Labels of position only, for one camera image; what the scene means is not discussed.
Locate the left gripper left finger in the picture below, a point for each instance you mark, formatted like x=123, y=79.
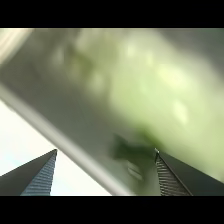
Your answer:
x=30, y=178

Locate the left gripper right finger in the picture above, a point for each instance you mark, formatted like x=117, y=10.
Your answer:
x=186, y=180

